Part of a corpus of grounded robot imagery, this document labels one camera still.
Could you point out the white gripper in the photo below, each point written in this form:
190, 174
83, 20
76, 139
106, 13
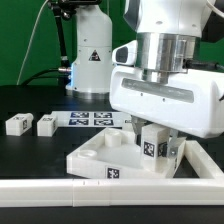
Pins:
191, 102

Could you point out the white square table top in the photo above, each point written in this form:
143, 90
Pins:
114, 154

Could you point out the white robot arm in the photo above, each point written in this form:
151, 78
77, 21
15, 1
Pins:
155, 77

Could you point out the white L-shaped fence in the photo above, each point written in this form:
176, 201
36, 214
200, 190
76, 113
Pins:
206, 189

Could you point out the white marker base plate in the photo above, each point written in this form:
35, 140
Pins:
91, 119

